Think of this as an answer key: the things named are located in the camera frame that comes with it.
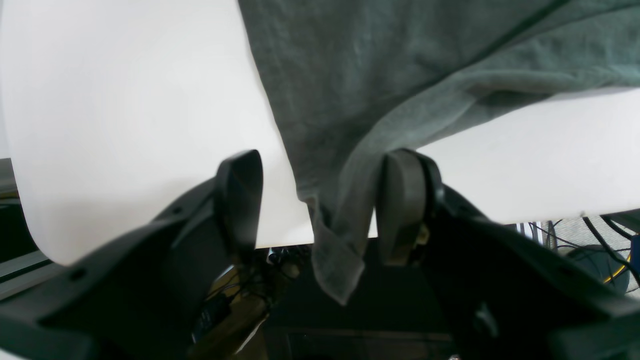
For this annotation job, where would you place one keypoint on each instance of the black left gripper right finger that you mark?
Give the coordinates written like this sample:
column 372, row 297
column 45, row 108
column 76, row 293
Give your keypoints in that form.
column 503, row 296

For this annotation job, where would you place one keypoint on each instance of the black box under table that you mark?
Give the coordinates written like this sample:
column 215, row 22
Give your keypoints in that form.
column 392, row 315

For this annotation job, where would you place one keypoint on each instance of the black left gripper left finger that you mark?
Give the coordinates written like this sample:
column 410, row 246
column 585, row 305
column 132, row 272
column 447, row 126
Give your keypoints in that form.
column 137, row 297

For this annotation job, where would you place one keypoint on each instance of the dark grey T-shirt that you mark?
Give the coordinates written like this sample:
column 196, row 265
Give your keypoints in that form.
column 351, row 80

